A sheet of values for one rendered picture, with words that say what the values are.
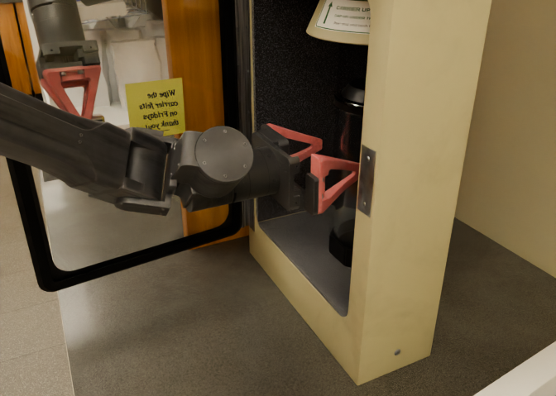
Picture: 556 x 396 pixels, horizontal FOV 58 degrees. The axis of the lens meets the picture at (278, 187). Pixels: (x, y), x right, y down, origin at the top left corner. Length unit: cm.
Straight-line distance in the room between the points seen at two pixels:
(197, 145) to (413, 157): 21
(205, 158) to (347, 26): 20
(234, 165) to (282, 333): 29
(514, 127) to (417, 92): 47
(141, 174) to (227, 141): 10
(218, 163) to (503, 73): 59
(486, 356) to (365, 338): 19
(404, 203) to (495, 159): 46
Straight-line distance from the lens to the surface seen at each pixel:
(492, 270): 88
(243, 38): 72
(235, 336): 70
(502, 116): 94
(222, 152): 48
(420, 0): 46
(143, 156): 54
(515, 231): 97
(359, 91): 61
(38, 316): 241
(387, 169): 49
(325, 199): 57
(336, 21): 56
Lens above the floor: 141
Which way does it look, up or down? 26 degrees down
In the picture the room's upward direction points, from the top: straight up
